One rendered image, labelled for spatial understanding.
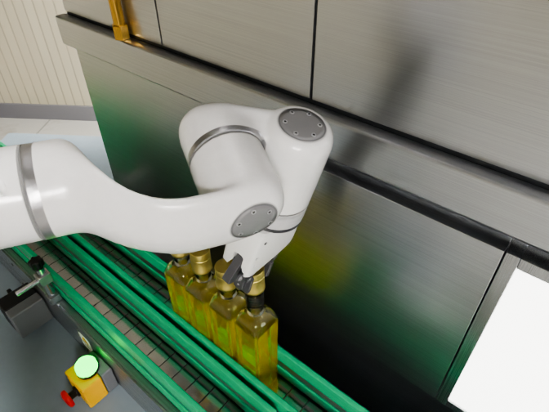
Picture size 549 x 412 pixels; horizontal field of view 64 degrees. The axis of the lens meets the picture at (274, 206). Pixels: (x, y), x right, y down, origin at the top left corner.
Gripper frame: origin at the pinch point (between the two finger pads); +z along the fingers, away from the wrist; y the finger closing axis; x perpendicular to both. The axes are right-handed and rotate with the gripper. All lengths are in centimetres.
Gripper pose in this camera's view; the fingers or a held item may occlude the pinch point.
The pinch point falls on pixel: (252, 271)
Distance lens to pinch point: 66.3
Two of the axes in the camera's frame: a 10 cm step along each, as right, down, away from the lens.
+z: -2.1, 6.3, 7.5
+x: 7.4, 6.0, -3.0
